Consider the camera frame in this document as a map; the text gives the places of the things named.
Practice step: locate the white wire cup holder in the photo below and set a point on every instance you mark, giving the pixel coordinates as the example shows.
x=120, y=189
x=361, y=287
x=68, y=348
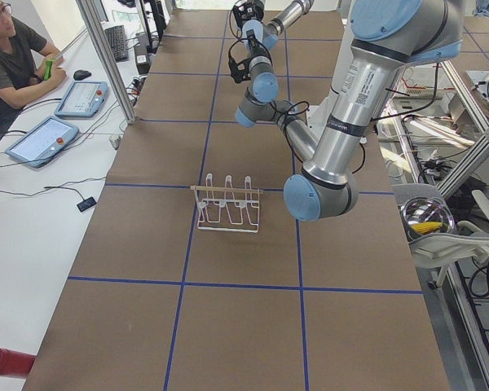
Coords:
x=227, y=208

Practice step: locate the pot with yellow corn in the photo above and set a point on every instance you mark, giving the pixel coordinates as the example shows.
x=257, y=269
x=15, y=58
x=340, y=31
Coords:
x=422, y=216

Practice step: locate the red cylinder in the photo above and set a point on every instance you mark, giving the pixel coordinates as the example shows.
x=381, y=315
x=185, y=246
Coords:
x=15, y=364

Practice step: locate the aluminium frame post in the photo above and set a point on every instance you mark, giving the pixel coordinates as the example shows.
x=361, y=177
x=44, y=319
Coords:
x=94, y=27

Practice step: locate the far teach pendant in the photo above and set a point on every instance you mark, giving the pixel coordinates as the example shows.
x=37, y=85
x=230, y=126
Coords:
x=82, y=99

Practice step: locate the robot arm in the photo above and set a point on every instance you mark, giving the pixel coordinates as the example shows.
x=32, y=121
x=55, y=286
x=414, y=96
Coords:
x=381, y=38
x=249, y=15

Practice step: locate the small black sensor puck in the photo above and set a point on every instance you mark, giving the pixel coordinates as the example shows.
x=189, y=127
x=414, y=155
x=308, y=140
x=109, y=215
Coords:
x=86, y=204

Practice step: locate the black keyboard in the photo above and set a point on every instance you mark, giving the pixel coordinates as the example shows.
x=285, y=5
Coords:
x=116, y=38

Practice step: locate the seated person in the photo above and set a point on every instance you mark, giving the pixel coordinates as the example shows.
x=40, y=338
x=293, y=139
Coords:
x=28, y=67

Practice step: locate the black computer mouse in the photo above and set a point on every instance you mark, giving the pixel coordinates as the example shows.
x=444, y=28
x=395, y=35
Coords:
x=81, y=74

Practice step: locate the near teach pendant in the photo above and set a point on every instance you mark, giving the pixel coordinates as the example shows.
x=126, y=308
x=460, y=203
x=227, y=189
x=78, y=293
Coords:
x=43, y=142

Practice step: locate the teach pendant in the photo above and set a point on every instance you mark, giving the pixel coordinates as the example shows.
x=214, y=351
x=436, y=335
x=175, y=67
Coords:
x=43, y=142
x=82, y=99

